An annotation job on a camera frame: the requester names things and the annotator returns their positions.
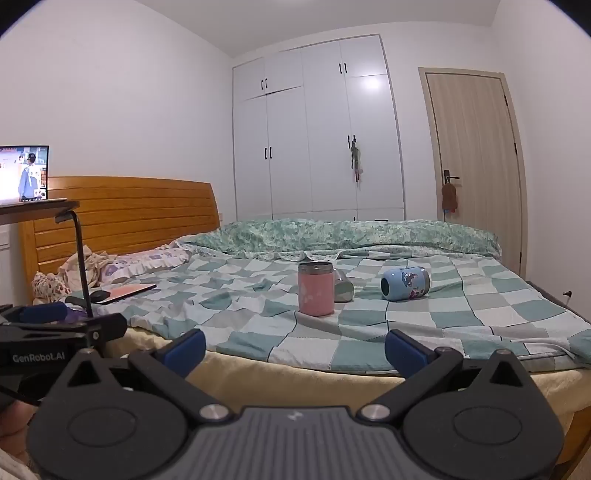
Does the grey metal cup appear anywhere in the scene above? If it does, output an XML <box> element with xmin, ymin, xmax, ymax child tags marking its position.
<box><xmin>333</xmin><ymin>269</ymin><xmax>355</xmax><ymax>304</ymax></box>

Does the light wooden door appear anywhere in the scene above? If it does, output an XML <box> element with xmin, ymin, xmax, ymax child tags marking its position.
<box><xmin>418</xmin><ymin>67</ymin><xmax>528</xmax><ymax>280</ymax></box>

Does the purple floral pillow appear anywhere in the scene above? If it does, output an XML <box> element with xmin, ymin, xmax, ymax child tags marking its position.
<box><xmin>99</xmin><ymin>244</ymin><xmax>192</xmax><ymax>285</ymax></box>

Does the monitor screen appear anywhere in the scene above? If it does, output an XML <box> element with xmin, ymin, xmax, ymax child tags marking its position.
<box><xmin>0</xmin><ymin>145</ymin><xmax>50</xmax><ymax>206</ymax></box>

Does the yellow mattress cover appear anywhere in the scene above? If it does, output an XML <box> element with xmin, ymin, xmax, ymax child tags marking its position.
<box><xmin>99</xmin><ymin>323</ymin><xmax>591</xmax><ymax>467</ymax></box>

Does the red floral cloth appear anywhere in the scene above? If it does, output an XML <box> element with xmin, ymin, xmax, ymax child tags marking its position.
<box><xmin>31</xmin><ymin>271</ymin><xmax>73</xmax><ymax>305</ymax></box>

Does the pink cup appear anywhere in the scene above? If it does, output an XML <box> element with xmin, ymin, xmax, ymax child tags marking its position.
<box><xmin>298</xmin><ymin>261</ymin><xmax>335</xmax><ymax>317</ymax></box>

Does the person's left hand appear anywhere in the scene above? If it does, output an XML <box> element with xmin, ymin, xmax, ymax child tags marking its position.
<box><xmin>0</xmin><ymin>400</ymin><xmax>38</xmax><ymax>462</ymax></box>

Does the pink laptop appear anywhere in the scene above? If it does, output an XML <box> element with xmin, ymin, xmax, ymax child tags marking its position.
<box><xmin>95</xmin><ymin>283</ymin><xmax>158</xmax><ymax>306</ymax></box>

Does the hanging keychain ornament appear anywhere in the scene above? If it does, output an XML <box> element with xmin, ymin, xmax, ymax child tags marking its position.
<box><xmin>348</xmin><ymin>135</ymin><xmax>366</xmax><ymax>184</ymax></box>

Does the wooden headboard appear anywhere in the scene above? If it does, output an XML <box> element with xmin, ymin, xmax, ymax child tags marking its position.
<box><xmin>18</xmin><ymin>176</ymin><xmax>221</xmax><ymax>296</ymax></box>

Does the dark bed frame edge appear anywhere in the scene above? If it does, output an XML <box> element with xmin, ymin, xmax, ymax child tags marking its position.
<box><xmin>526</xmin><ymin>280</ymin><xmax>591</xmax><ymax>325</ymax></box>

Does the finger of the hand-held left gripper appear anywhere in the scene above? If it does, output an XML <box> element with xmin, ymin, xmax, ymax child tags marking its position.
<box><xmin>0</xmin><ymin>302</ymin><xmax>68</xmax><ymax>326</ymax></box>

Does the beige crumpled cloth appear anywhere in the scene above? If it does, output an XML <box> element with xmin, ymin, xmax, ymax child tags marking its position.
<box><xmin>58</xmin><ymin>250</ymin><xmax>112</xmax><ymax>291</ymax></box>

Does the checkered bed sheet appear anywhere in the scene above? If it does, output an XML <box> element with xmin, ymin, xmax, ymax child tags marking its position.
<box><xmin>111</xmin><ymin>247</ymin><xmax>591</xmax><ymax>376</ymax></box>

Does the white wardrobe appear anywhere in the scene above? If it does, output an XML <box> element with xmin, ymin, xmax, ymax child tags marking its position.
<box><xmin>232</xmin><ymin>34</ymin><xmax>406</xmax><ymax>222</ymax></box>

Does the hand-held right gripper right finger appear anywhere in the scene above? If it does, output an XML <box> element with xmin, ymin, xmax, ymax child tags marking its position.
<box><xmin>358</xmin><ymin>329</ymin><xmax>533</xmax><ymax>422</ymax></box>

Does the green floral duvet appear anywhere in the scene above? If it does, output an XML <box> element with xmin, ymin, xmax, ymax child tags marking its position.
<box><xmin>178</xmin><ymin>218</ymin><xmax>503</xmax><ymax>260</ymax></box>

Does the blue cartoon print cup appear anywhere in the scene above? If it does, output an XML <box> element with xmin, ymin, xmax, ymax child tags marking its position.
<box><xmin>381</xmin><ymin>267</ymin><xmax>431</xmax><ymax>302</ymax></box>

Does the side table with black stand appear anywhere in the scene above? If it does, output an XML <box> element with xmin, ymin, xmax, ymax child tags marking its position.
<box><xmin>0</xmin><ymin>199</ymin><xmax>96</xmax><ymax>319</ymax></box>

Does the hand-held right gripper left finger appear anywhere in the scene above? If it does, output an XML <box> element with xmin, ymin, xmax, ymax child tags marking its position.
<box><xmin>60</xmin><ymin>329</ymin><xmax>232</xmax><ymax>424</ymax></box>

